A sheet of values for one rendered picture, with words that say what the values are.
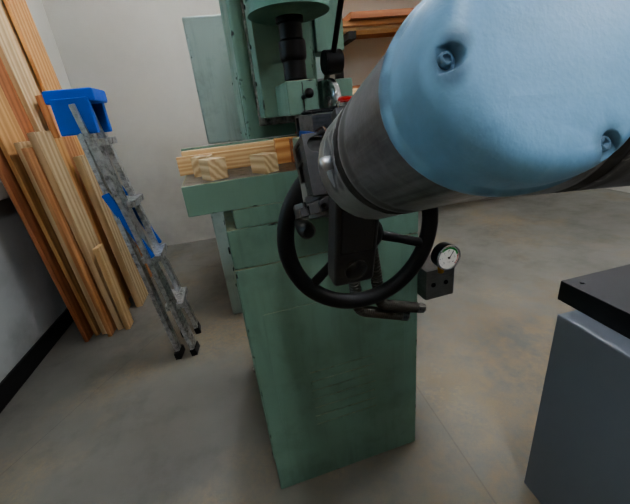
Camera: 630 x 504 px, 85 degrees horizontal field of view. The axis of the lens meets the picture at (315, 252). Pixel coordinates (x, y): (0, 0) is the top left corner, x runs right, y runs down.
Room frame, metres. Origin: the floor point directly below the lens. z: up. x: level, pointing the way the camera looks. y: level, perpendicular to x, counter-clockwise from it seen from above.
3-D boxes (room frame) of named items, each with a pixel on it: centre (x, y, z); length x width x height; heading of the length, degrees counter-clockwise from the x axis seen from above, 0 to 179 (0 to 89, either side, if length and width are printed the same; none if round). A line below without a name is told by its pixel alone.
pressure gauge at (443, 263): (0.73, -0.30, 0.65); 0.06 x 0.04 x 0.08; 104
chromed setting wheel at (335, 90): (1.03, -0.09, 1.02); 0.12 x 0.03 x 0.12; 14
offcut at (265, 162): (0.71, 0.08, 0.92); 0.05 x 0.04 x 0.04; 46
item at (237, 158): (0.88, -0.04, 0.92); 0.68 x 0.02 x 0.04; 104
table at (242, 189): (0.77, -0.04, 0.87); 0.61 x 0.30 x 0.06; 104
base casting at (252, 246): (0.99, 0.03, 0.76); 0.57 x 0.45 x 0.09; 14
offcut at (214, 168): (0.70, 0.18, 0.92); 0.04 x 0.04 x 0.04; 40
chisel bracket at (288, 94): (0.89, 0.00, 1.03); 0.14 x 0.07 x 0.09; 14
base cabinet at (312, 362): (0.99, 0.03, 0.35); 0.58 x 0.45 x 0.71; 14
